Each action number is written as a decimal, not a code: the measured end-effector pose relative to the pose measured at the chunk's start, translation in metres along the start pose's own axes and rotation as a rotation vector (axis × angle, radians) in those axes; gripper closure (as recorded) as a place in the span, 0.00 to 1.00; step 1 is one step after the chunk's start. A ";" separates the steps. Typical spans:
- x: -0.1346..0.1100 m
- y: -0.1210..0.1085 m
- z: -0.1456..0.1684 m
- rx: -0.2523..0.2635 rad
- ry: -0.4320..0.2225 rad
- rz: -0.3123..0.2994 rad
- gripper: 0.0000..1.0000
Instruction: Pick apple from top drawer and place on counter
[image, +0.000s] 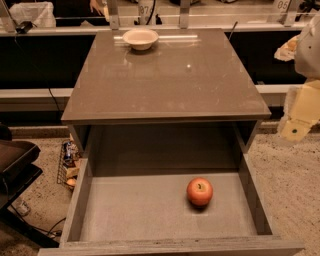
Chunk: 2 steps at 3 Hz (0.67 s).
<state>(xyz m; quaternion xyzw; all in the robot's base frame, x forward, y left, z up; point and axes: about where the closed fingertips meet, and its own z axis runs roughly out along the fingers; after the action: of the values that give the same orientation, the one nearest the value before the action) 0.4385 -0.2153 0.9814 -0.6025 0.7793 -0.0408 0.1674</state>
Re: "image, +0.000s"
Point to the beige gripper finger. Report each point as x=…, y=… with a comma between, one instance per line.
x=301, y=111
x=287, y=51

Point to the red apple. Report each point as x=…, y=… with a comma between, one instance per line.
x=199, y=192

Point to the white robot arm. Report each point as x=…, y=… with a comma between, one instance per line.
x=307, y=55

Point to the grey cabinet with counter top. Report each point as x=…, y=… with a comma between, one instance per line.
x=185, y=105

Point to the open grey top drawer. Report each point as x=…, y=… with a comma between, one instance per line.
x=145, y=212

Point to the white bowl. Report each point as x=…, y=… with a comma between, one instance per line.
x=140, y=39

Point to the white cloth bag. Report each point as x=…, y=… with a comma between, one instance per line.
x=39, y=13

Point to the black power adapter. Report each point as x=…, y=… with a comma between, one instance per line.
x=24, y=27

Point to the dark chair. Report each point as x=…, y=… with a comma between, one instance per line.
x=17, y=173

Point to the wire basket with items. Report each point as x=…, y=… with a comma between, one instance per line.
x=69, y=165

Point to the metal railing frame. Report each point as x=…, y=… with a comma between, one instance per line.
x=125, y=14

